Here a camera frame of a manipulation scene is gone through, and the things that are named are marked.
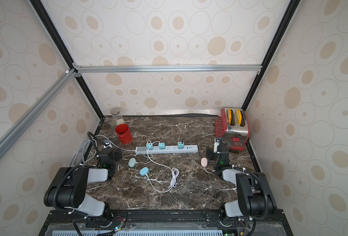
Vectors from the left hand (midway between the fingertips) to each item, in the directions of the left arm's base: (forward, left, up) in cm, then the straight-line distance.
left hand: (113, 147), depth 93 cm
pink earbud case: (-7, -58, -5) cm, 59 cm away
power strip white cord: (-3, +26, -4) cm, 27 cm away
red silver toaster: (+13, -77, +9) cm, 78 cm away
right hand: (0, -69, 0) cm, 69 cm away
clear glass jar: (+24, +2, +6) cm, 25 cm away
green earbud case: (-8, -12, -5) cm, 16 cm away
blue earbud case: (-13, -21, -6) cm, 25 cm away
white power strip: (+1, -18, -5) cm, 19 cm away
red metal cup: (+10, -5, +2) cm, 12 cm away
